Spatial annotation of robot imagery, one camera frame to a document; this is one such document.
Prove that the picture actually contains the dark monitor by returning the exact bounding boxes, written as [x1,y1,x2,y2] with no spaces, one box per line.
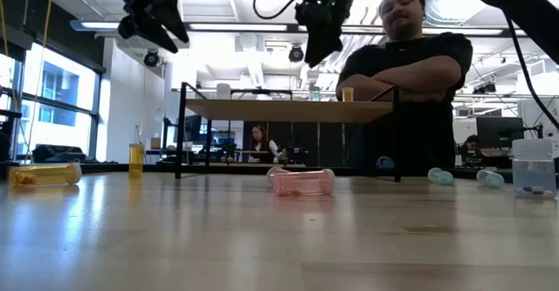
[183,114,204,144]

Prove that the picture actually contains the wooden shelf black metal frame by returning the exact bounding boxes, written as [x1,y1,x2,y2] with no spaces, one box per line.
[174,80,402,184]

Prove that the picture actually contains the medium orange pill bottle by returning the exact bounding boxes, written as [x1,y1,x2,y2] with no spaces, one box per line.
[128,142,146,179]

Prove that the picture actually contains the large orange pill bottle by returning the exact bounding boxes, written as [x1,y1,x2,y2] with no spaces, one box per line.
[8,163,83,188]

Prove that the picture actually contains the clear bottle white cap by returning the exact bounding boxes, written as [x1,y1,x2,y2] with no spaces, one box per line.
[511,138,558,199]

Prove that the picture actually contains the large window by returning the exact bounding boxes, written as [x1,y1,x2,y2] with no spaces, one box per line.
[0,41,104,163]

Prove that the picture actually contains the black round ceiling lamp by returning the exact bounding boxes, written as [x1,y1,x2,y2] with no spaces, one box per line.
[142,48,161,68]
[287,44,306,64]

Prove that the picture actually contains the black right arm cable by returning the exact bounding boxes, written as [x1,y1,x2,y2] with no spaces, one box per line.
[252,0,303,21]

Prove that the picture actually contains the long overhead light bar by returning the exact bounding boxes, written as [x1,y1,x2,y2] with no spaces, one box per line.
[69,18,559,38]

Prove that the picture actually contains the thin black cable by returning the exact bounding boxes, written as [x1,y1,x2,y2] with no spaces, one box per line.
[504,15,559,130]

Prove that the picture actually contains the black partition panels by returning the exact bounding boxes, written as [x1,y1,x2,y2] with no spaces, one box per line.
[242,120,350,169]

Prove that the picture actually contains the black sofa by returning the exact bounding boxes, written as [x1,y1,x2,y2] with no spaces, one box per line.
[32,143,87,164]

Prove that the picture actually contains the black aluminium rig frame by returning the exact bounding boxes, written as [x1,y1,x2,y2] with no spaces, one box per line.
[0,109,559,184]

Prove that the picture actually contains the black computer monitor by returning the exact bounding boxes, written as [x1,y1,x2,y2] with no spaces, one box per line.
[475,115,525,149]

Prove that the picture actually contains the small teal pill bottle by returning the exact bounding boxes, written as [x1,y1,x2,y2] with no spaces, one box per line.
[475,168,507,190]
[428,167,455,187]

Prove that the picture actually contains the black track spotlights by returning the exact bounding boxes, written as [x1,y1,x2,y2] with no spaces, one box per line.
[473,80,500,96]

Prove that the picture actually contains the yellow cable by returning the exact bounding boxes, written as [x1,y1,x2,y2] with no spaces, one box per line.
[24,0,56,163]

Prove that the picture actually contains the silver ventilation duct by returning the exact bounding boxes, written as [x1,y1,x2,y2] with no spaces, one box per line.
[423,0,510,32]

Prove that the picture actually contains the person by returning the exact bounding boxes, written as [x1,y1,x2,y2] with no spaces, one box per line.
[248,124,287,164]
[335,0,475,175]
[458,134,484,168]

